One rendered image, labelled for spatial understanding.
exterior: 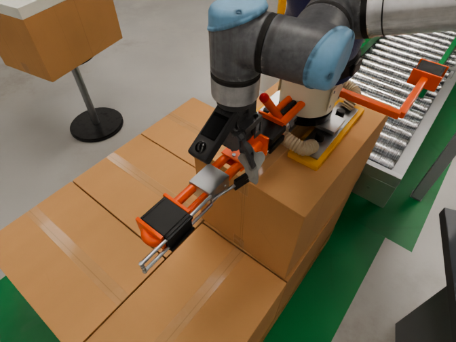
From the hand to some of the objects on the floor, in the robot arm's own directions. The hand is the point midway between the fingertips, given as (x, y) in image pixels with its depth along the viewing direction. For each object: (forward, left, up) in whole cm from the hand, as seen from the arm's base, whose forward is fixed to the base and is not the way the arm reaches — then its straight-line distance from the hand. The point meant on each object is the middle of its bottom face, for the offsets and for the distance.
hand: (228, 171), depth 74 cm
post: (-93, -97, -116) cm, 178 cm away
